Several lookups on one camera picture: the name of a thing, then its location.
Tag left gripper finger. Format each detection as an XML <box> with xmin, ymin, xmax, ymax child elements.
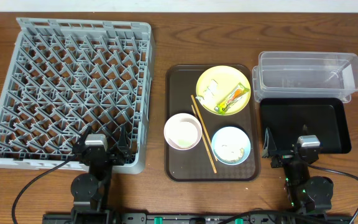
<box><xmin>73</xmin><ymin>126</ymin><xmax>92</xmax><ymax>149</ymax></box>
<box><xmin>117</xmin><ymin>126</ymin><xmax>132</xmax><ymax>157</ymax></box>

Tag light blue small plate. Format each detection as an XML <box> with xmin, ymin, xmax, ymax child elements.
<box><xmin>211</xmin><ymin>126</ymin><xmax>251</xmax><ymax>166</ymax></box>

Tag green orange snack wrapper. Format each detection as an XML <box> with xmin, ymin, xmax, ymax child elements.
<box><xmin>214</xmin><ymin>83</ymin><xmax>250</xmax><ymax>114</ymax></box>

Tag white tissue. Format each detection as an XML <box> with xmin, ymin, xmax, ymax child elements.
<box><xmin>196</xmin><ymin>79</ymin><xmax>218</xmax><ymax>105</ymax></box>

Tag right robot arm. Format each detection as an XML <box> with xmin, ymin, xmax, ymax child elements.
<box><xmin>262</xmin><ymin>128</ymin><xmax>334</xmax><ymax>214</ymax></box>

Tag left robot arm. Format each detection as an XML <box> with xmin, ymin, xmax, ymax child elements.
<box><xmin>69</xmin><ymin>126</ymin><xmax>131</xmax><ymax>224</ymax></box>

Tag black rectangular tray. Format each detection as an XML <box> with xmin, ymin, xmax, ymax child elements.
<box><xmin>260</xmin><ymin>98</ymin><xmax>352</xmax><ymax>154</ymax></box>

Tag food scraps on plate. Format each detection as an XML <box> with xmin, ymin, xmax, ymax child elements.
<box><xmin>216</xmin><ymin>144</ymin><xmax>245</xmax><ymax>163</ymax></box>

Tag wooden chopstick lower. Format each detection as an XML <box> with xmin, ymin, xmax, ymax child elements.
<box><xmin>191</xmin><ymin>105</ymin><xmax>217</xmax><ymax>174</ymax></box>

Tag wooden chopstick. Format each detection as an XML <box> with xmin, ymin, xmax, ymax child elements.
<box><xmin>191</xmin><ymin>105</ymin><xmax>217</xmax><ymax>174</ymax></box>
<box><xmin>191</xmin><ymin>95</ymin><xmax>213</xmax><ymax>158</ymax></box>

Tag clear plastic bin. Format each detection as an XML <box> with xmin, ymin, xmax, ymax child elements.
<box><xmin>252</xmin><ymin>51</ymin><xmax>358</xmax><ymax>103</ymax></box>

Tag white pink bowl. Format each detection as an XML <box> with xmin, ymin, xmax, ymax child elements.
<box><xmin>163</xmin><ymin>113</ymin><xmax>202</xmax><ymax>151</ymax></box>

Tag grey plastic dish rack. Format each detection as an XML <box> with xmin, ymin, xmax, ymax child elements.
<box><xmin>0</xmin><ymin>17</ymin><xmax>155</xmax><ymax>174</ymax></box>

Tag dark brown serving tray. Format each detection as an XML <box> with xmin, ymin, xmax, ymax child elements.
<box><xmin>165</xmin><ymin>65</ymin><xmax>260</xmax><ymax>182</ymax></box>

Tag yellow round plate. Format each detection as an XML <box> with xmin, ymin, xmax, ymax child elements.
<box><xmin>195</xmin><ymin>65</ymin><xmax>251</xmax><ymax>116</ymax></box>

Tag wooden chopstick upper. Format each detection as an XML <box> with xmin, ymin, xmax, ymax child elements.
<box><xmin>191</xmin><ymin>95</ymin><xmax>213</xmax><ymax>158</ymax></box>

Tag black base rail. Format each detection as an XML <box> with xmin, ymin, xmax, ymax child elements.
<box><xmin>42</xmin><ymin>212</ymin><xmax>354</xmax><ymax>224</ymax></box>

